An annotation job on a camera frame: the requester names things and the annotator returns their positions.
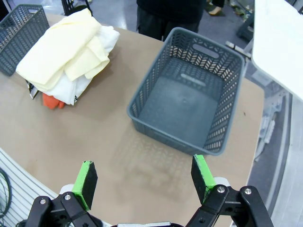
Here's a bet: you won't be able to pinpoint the orange printed t-shirt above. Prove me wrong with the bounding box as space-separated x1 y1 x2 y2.
42 93 65 110

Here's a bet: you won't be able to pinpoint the silver metal table frame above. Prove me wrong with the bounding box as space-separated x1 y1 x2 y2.
254 89 293 163

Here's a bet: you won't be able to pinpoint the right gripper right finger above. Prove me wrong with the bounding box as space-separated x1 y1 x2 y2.
184 154 274 227

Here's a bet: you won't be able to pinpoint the white table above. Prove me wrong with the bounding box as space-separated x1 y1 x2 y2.
251 0 303 101

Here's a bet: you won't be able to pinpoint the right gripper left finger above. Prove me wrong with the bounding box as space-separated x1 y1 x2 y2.
25 160 105 227

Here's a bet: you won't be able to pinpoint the pale yellow garment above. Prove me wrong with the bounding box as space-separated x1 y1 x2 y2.
16 9 111 92

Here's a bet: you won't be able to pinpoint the grey plastic lattice basket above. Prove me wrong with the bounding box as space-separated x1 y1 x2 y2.
127 27 245 157
0 4 50 77

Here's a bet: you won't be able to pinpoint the black white striped garment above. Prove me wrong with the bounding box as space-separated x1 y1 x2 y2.
25 80 40 99

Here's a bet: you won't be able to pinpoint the black cable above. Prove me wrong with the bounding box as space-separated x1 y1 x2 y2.
0 167 12 218

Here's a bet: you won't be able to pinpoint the person in black t-shirt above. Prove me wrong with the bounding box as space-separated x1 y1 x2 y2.
136 0 206 42

